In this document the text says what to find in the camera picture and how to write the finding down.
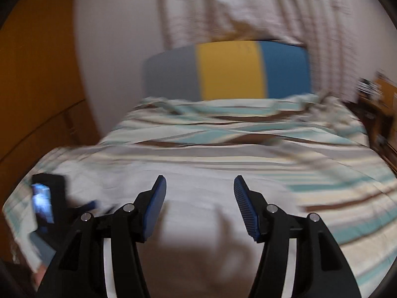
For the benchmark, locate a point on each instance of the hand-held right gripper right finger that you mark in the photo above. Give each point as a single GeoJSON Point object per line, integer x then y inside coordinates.
{"type": "Point", "coordinates": [245, 205]}

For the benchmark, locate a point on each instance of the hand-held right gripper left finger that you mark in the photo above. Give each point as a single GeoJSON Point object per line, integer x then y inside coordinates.
{"type": "Point", "coordinates": [153, 211]}

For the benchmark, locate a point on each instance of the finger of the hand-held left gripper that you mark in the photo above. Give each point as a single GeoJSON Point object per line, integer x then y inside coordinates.
{"type": "Point", "coordinates": [90, 206]}

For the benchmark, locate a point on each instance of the light grey quilted jacket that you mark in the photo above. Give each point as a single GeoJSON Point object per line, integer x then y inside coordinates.
{"type": "Point", "coordinates": [192, 173]}

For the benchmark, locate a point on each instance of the striped bed cover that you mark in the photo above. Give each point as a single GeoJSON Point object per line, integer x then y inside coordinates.
{"type": "Point", "coordinates": [217, 136]}

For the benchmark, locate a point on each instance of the wooden wardrobe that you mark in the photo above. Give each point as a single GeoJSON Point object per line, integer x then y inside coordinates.
{"type": "Point", "coordinates": [37, 68]}

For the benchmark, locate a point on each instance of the grey yellow blue headboard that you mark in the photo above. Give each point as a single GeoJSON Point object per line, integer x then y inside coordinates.
{"type": "Point", "coordinates": [226, 68]}

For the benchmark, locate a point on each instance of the wooden side table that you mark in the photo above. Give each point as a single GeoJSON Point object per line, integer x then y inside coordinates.
{"type": "Point", "coordinates": [377, 121]}

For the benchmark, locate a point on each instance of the ship print curtain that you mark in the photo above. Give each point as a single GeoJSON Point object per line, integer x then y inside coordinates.
{"type": "Point", "coordinates": [217, 6]}

